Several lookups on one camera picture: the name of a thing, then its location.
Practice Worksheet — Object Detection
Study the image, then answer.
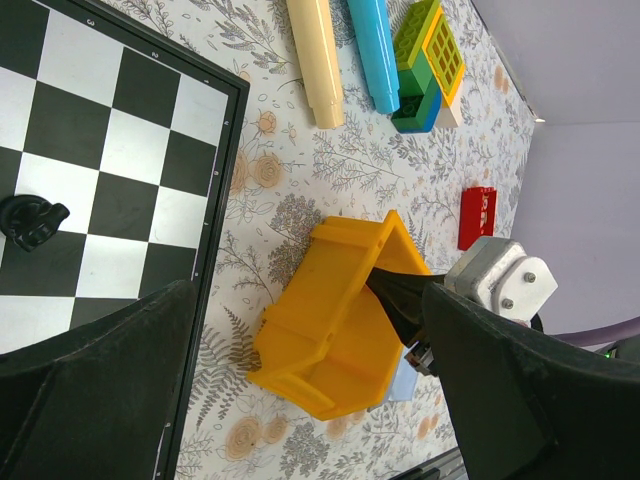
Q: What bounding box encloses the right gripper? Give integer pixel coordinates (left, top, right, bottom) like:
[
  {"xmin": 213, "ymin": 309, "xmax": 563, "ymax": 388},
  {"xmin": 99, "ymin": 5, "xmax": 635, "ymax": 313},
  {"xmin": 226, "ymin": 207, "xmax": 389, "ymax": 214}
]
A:
[{"xmin": 365, "ymin": 267, "xmax": 640, "ymax": 381}]

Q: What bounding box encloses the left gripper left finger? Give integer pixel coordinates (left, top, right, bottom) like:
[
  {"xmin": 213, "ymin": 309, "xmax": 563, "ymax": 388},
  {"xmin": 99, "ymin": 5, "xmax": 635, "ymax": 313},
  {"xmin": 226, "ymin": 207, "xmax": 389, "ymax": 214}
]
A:
[{"xmin": 1, "ymin": 280, "xmax": 196, "ymax": 479}]

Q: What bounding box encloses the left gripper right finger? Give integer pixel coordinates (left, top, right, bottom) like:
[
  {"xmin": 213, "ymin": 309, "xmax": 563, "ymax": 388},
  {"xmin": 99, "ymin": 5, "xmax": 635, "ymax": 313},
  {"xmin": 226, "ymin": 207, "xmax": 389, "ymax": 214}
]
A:
[{"xmin": 422, "ymin": 284, "xmax": 639, "ymax": 479}]

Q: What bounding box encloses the grey card holder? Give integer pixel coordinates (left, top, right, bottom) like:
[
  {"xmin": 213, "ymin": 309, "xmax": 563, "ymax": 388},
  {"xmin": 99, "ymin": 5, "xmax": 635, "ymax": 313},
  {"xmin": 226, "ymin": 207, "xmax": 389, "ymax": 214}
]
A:
[{"xmin": 384, "ymin": 360, "xmax": 418, "ymax": 402}]

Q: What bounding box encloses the yellow toy bin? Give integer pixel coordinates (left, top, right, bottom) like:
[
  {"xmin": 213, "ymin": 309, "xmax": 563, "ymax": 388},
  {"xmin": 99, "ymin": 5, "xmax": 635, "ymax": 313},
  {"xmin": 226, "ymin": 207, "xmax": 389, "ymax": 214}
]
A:
[{"xmin": 247, "ymin": 210, "xmax": 429, "ymax": 421}]

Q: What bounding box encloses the red owl block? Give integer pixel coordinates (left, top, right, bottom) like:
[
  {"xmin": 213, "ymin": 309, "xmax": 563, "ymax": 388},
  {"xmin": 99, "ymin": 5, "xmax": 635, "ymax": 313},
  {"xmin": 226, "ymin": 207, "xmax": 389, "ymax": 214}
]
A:
[{"xmin": 458, "ymin": 186, "xmax": 497, "ymax": 251}]

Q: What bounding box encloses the black chess piece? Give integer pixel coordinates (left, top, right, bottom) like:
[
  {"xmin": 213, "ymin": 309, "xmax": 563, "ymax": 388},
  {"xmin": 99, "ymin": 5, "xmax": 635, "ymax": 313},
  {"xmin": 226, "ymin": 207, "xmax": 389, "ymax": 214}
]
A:
[{"xmin": 1, "ymin": 194, "xmax": 70, "ymax": 252}]

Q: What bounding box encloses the colourful block house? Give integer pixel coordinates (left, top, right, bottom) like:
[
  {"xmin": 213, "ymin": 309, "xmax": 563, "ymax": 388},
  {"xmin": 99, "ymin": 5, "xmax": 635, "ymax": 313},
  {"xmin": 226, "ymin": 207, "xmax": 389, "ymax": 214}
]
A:
[{"xmin": 391, "ymin": 0, "xmax": 465, "ymax": 134}]

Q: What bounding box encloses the black white chessboard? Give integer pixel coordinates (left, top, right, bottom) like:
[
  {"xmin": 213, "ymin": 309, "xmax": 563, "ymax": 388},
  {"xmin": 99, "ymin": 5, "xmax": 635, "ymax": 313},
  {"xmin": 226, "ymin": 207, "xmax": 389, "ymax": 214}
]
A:
[{"xmin": 1, "ymin": 1, "xmax": 249, "ymax": 479}]

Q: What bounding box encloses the cream wooden pin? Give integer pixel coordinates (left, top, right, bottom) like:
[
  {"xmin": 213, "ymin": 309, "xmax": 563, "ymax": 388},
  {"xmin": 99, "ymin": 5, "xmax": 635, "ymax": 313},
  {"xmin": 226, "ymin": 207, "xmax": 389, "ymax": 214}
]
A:
[{"xmin": 286, "ymin": 0, "xmax": 344, "ymax": 129}]

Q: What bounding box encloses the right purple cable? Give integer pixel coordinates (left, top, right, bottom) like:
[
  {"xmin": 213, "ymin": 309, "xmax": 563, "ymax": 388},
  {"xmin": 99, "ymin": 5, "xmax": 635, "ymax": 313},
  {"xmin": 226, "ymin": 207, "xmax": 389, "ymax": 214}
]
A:
[{"xmin": 554, "ymin": 317, "xmax": 640, "ymax": 349}]

